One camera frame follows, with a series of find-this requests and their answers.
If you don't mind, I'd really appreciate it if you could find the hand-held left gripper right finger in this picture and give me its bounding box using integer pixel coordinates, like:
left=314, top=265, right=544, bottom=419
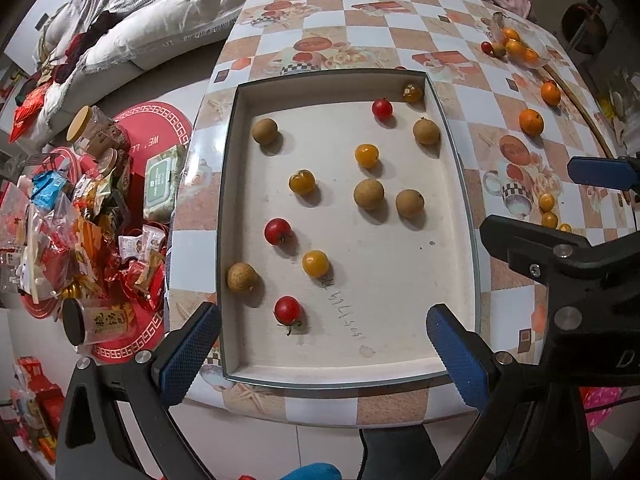
left=426, top=303, right=552, bottom=480

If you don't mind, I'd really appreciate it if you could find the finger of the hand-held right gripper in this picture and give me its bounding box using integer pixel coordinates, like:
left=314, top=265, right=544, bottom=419
left=568, top=152, right=640, bottom=204
left=480, top=214, right=640, bottom=334

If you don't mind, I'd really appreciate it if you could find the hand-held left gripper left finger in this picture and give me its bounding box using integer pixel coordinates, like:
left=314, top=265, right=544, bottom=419
left=55, top=302, right=222, bottom=480

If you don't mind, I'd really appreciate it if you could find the white rectangular tray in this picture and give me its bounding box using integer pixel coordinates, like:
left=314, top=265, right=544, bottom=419
left=216, top=71, right=482, bottom=390

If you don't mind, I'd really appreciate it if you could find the brown longan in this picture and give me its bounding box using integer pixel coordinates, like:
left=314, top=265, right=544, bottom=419
left=412, top=117, right=441, bottom=146
left=353, top=178, right=386, bottom=211
left=395, top=189, right=426, bottom=219
left=251, top=118, right=279, bottom=146
left=227, top=262, right=259, bottom=292

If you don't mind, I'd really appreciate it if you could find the pink patterned cloth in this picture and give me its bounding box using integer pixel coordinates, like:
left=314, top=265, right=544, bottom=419
left=579, top=387, right=622, bottom=432

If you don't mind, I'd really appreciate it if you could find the clear jar black lid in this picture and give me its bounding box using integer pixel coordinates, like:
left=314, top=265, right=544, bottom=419
left=61, top=298, right=137, bottom=347

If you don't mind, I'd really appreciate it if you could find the dark round stool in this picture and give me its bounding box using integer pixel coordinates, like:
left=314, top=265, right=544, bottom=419
left=561, top=2, right=609, bottom=54

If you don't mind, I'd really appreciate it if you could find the stack of red boxes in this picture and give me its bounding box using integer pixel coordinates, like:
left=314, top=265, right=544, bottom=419
left=10, top=356, right=67, bottom=464

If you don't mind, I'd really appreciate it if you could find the green wet wipes pack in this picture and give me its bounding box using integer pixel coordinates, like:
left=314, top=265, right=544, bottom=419
left=143, top=145, right=187, bottom=222

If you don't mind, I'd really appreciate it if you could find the blue cloth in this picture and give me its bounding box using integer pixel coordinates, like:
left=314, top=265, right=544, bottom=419
left=279, top=464, right=342, bottom=480

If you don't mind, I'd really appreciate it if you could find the clear plastic bag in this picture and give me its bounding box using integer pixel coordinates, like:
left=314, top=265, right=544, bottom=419
left=481, top=11, right=548, bottom=70

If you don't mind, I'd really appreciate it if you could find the pile of snack packets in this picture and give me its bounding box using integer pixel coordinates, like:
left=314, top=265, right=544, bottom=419
left=0, top=157, right=169, bottom=313

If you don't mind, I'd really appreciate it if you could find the small clear jar wooden lid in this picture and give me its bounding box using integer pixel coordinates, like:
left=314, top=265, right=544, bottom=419
left=97, top=149, right=132, bottom=177

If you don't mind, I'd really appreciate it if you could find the red round floor mat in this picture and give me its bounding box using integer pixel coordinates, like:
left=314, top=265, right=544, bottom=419
left=80, top=101, right=194, bottom=366

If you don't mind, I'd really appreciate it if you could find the large clear jar bamboo lid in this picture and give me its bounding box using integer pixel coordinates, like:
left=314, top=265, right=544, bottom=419
left=67, top=105, right=124, bottom=154

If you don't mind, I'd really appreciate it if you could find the checked printed tablecloth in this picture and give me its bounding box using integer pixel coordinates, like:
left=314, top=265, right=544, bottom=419
left=167, top=0, right=640, bottom=428

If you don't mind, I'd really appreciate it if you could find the grey sofa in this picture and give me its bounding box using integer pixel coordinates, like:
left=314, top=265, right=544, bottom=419
left=30, top=0, right=351, bottom=106

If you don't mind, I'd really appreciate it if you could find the dark red clothing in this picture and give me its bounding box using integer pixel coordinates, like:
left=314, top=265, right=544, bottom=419
left=50, top=10, right=119, bottom=84

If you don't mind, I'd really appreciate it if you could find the white fringed pillow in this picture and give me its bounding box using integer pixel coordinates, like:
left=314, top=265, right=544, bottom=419
left=80, top=0, right=257, bottom=74

